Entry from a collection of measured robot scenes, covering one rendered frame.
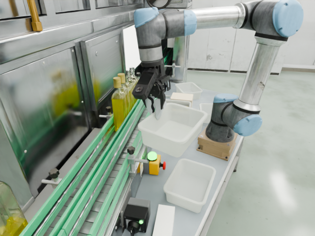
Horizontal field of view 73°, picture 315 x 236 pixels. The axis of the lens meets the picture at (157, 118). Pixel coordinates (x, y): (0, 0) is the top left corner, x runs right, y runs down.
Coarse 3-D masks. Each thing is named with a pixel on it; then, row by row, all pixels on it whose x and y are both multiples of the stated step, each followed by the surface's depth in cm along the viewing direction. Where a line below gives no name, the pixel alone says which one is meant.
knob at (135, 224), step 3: (129, 222) 74; (132, 222) 73; (135, 222) 73; (129, 225) 73; (132, 225) 72; (135, 225) 72; (138, 225) 73; (129, 228) 73; (132, 228) 71; (135, 228) 72; (138, 228) 73; (129, 231) 74; (132, 231) 71; (135, 231) 73; (132, 234) 72
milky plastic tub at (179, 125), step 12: (168, 108) 84; (180, 108) 82; (192, 108) 80; (144, 120) 72; (156, 120) 78; (168, 120) 86; (180, 120) 84; (192, 120) 81; (204, 120) 74; (144, 132) 67; (156, 132) 79; (168, 132) 79; (180, 132) 79; (192, 132) 66; (144, 144) 72; (156, 144) 69; (168, 144) 66; (180, 144) 64
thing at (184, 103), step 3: (165, 99) 154; (168, 99) 154; (168, 102) 154; (171, 102) 153; (174, 102) 153; (177, 102) 152; (180, 102) 152; (183, 102) 151; (186, 102) 151; (189, 102) 150; (186, 105) 152; (189, 105) 145
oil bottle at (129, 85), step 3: (126, 84) 110; (129, 84) 111; (129, 87) 110; (132, 87) 113; (129, 90) 110; (132, 90) 114; (129, 93) 111; (132, 96) 115; (132, 99) 115; (132, 102) 116; (132, 105) 117
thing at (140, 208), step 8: (128, 200) 79; (136, 200) 79; (144, 200) 79; (128, 208) 76; (136, 208) 76; (144, 208) 76; (128, 216) 73; (136, 216) 73; (144, 216) 73; (144, 224) 74; (144, 232) 76
